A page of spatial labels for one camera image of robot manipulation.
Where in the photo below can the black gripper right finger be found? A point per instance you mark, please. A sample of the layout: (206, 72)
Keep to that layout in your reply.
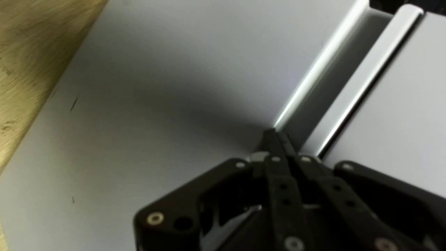
(352, 204)

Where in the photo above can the white file cabinet shallow drawer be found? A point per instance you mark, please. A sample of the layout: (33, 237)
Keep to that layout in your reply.
(398, 116)

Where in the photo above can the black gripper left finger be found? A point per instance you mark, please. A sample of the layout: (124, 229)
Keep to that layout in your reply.
(259, 209)

